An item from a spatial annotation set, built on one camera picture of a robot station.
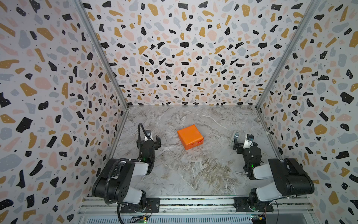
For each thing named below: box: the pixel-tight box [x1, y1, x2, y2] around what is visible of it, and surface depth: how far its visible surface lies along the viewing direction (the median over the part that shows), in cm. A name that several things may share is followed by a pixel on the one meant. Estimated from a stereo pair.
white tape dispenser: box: [228, 130, 241, 148], surface depth 100 cm
